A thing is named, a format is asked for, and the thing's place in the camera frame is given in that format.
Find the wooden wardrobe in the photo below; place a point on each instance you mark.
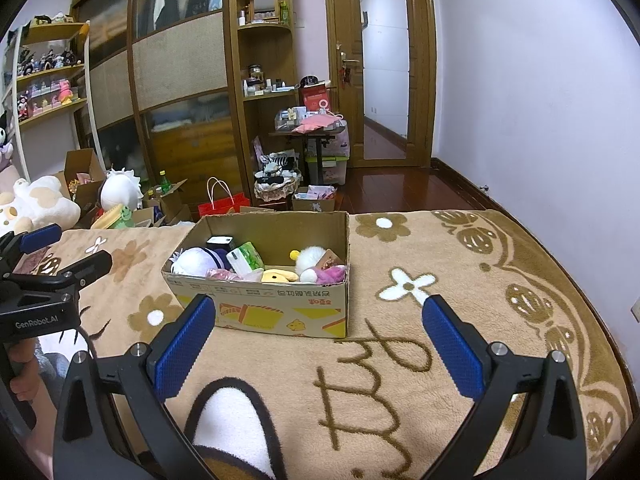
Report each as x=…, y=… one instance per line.
x=175, y=70

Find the striped cloth bundle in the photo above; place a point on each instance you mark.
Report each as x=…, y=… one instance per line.
x=277, y=164

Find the white fluffy pompom toy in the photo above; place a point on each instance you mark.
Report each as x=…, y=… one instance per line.
x=309, y=259

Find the yellow plush toy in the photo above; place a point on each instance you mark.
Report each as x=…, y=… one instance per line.
x=277, y=276

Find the white spiky plush toy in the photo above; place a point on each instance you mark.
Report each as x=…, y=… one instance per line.
x=120, y=190

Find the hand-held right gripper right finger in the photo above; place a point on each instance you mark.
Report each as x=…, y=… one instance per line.
x=452, y=346

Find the open cardboard box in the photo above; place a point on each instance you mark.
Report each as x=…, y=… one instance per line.
x=172, y=207
x=82, y=170

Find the purple haired plush doll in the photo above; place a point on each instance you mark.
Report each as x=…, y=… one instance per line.
x=197, y=262

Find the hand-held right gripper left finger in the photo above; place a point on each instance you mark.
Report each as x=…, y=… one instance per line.
x=185, y=346

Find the green frog toy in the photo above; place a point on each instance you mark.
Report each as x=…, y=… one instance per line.
x=126, y=216

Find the red paper bag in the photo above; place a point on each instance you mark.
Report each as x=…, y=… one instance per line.
x=220, y=207

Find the white display shelf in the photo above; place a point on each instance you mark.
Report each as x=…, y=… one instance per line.
x=50, y=110

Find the pink towel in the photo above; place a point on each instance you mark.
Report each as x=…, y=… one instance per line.
x=222, y=274

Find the black plush toy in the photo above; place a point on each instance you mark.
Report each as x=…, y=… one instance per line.
x=5, y=135

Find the red box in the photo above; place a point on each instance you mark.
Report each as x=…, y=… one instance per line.
x=315, y=99

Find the clear plastic storage box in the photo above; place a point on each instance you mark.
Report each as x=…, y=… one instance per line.
x=330, y=170

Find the wooden door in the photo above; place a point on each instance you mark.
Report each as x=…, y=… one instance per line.
x=345, y=20

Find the black tissue pack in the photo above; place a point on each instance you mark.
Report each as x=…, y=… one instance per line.
x=220, y=244

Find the small side table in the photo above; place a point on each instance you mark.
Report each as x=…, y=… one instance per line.
x=300, y=135

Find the green bottle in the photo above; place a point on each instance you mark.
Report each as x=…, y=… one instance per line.
x=164, y=182

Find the cream plush toy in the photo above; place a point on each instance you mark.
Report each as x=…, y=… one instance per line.
x=42, y=205

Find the pink bear plush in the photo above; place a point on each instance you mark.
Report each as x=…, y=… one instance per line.
x=327, y=275

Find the printed cardboard box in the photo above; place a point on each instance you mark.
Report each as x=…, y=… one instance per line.
x=280, y=310

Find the small cardboard box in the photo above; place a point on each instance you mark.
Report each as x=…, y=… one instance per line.
x=312, y=202

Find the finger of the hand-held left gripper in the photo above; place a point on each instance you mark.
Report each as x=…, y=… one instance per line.
x=85, y=267
x=42, y=237

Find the grey clothing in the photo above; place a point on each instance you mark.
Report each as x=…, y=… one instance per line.
x=55, y=365

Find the wooden shelf unit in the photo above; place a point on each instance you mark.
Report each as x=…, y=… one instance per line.
x=265, y=125

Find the pink cloth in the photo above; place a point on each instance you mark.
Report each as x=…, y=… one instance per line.
x=317, y=122

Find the green tissue pack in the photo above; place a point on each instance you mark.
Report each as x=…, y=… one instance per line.
x=246, y=257

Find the brown printed card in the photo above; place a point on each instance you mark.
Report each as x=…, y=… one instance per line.
x=332, y=259

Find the person's left hand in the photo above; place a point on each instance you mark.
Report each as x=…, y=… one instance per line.
x=27, y=375

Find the lace trimmed basket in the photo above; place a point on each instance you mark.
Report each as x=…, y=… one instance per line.
x=277, y=190

